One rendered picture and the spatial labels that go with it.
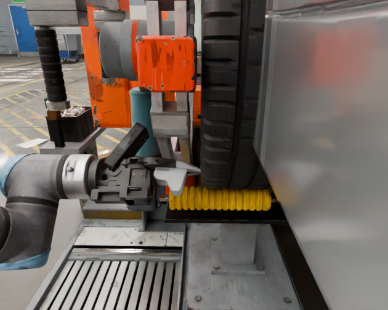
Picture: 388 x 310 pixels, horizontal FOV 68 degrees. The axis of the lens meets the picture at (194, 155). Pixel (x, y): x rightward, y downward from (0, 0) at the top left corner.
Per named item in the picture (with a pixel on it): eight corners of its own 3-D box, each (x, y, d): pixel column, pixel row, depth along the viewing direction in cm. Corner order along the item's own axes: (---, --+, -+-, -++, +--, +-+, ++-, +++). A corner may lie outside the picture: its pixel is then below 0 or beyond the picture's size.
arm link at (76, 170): (84, 163, 64) (66, 146, 55) (106, 163, 64) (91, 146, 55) (77, 203, 60) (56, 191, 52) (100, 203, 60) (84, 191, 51)
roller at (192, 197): (280, 215, 70) (283, 194, 67) (159, 214, 70) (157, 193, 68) (274, 202, 75) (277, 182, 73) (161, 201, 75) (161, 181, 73)
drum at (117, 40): (193, 85, 66) (193, 17, 60) (100, 85, 66) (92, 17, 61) (194, 77, 79) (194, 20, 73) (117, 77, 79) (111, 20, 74)
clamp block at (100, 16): (126, 29, 81) (124, 8, 79) (94, 29, 82) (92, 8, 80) (130, 30, 86) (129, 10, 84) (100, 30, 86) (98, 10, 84)
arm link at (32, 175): (18, 206, 61) (29, 162, 64) (77, 207, 60) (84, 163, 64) (-12, 195, 52) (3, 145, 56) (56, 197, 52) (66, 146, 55)
